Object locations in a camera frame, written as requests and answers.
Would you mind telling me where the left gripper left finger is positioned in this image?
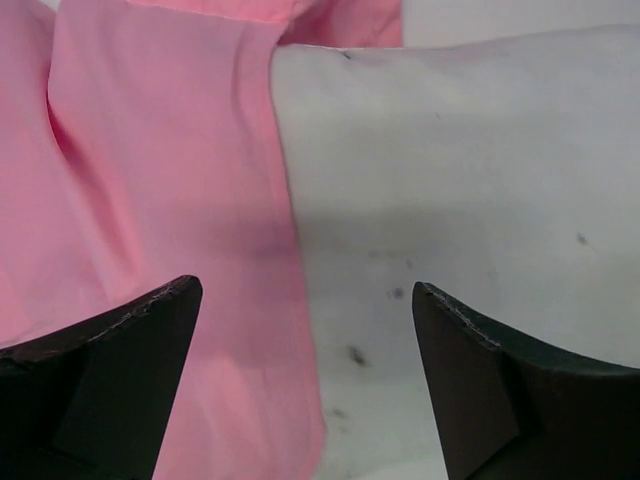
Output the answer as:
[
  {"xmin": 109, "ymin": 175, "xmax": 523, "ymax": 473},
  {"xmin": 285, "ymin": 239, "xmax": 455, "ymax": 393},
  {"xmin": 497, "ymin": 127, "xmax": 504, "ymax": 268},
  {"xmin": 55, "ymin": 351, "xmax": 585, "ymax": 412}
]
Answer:
[{"xmin": 1, "ymin": 276, "xmax": 203, "ymax": 479}]

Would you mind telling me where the pink pillowcase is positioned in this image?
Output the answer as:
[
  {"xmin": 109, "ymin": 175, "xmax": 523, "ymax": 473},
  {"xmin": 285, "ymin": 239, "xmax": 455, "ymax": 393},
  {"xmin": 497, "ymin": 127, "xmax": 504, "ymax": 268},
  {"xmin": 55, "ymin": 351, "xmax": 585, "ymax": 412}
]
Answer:
[{"xmin": 1, "ymin": 1, "xmax": 402, "ymax": 479}]

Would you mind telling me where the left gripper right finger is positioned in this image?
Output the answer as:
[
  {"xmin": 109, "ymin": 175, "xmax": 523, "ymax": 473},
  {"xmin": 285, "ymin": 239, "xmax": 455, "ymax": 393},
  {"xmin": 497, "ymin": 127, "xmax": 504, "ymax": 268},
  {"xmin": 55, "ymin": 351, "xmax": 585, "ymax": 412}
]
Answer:
[{"xmin": 412, "ymin": 283, "xmax": 639, "ymax": 479}]

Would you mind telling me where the white pillow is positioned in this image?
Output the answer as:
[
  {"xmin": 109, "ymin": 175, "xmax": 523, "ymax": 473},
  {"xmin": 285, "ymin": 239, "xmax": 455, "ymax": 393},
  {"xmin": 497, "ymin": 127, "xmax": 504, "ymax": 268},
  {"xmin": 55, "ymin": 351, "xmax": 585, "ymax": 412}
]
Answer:
[{"xmin": 272, "ymin": 25, "xmax": 639, "ymax": 479}]

